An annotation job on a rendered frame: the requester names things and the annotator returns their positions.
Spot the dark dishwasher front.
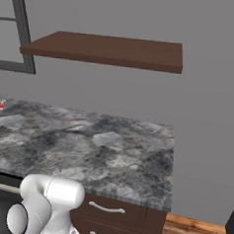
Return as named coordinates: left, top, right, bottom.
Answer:
left=0, top=170, right=24, bottom=205

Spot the brown wooden wall shelf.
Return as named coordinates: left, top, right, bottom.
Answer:
left=18, top=27, right=186, bottom=75

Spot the grey window frame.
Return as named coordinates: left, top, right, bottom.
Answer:
left=0, top=0, right=42, bottom=76

